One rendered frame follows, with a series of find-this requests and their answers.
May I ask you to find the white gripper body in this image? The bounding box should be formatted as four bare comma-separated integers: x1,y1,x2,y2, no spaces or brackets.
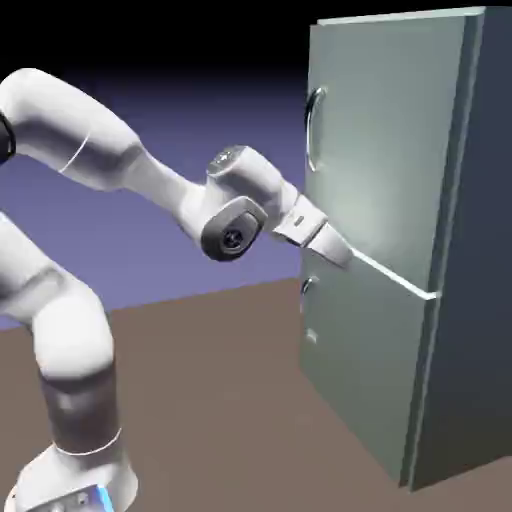
306,221,353,268

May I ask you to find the short grey-green cabinet door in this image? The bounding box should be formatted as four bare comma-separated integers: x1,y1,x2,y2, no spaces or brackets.
297,247,437,486

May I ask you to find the tall grey-green cabinet door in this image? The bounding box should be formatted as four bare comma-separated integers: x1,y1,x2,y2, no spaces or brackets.
300,14,469,296

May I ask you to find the grey-green cabinet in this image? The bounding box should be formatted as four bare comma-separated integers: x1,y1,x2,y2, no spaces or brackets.
297,5,512,492

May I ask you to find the long curved metal handle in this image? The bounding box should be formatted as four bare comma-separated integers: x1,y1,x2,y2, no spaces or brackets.
304,85,329,173

